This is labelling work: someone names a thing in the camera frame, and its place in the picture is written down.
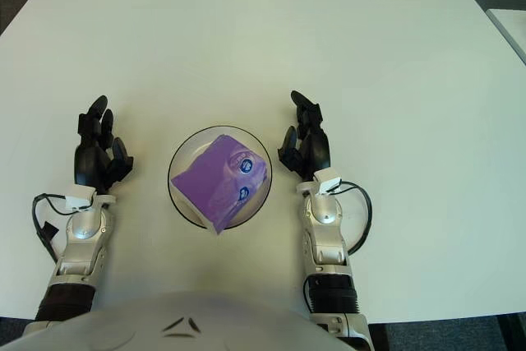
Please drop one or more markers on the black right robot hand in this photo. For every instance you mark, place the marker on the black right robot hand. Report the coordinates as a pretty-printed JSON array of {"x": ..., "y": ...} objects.
[{"x": 316, "y": 149}]

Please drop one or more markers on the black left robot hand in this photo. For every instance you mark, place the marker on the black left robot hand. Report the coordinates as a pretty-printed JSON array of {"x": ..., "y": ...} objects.
[{"x": 88, "y": 162}]

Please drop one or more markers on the purple tissue paper pack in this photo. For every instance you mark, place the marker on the purple tissue paper pack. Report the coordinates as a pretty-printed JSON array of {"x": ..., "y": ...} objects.
[{"x": 213, "y": 186}]

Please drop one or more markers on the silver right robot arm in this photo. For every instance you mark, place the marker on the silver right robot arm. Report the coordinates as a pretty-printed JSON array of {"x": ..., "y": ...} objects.
[{"x": 328, "y": 244}]

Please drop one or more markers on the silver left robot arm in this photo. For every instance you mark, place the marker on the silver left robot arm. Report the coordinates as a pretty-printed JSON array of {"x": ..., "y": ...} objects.
[{"x": 82, "y": 248}]

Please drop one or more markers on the white plate with black rim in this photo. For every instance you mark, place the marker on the white plate with black rim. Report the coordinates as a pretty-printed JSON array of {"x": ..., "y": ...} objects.
[{"x": 185, "y": 155}]

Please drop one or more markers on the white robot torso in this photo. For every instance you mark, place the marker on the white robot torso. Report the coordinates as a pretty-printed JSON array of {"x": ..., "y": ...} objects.
[{"x": 185, "y": 322}]

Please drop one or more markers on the white side table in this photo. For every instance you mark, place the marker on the white side table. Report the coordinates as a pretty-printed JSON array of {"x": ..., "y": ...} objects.
[{"x": 513, "y": 26}]

